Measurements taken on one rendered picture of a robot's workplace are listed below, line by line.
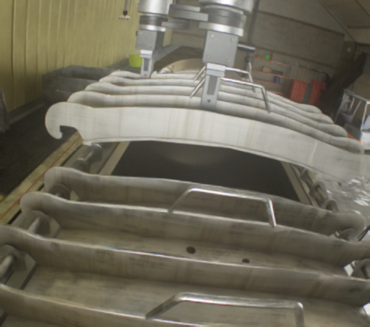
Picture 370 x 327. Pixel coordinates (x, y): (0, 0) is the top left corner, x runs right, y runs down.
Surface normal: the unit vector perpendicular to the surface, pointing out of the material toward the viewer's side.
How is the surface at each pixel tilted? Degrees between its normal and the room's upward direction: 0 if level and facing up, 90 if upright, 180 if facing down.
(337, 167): 90
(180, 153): 68
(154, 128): 90
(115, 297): 8
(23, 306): 90
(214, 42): 90
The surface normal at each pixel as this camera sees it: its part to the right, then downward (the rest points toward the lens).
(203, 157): -0.12, 0.00
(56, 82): -0.07, 0.37
